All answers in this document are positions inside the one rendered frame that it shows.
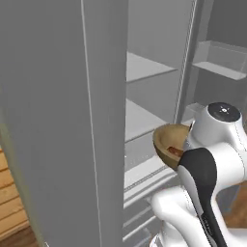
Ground tan wooden bowl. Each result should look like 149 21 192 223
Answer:
151 123 191 172

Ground brown chicken drumstick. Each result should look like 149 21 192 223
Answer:
167 146 183 157

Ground grey fridge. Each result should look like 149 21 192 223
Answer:
0 0 206 247

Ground grey fridge door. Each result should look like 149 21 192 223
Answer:
182 0 247 213

